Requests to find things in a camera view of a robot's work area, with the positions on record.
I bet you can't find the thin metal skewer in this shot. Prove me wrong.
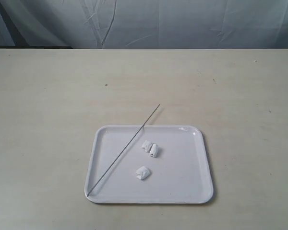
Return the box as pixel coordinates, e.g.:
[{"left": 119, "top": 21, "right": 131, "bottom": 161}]
[{"left": 85, "top": 104, "right": 161, "bottom": 197}]

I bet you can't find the white plastic tray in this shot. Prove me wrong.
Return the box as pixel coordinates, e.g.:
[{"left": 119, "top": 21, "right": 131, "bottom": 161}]
[{"left": 84, "top": 125, "right": 214, "bottom": 204}]

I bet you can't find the grey backdrop curtain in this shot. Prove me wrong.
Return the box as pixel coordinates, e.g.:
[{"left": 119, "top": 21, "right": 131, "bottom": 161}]
[{"left": 0, "top": 0, "right": 288, "bottom": 49}]

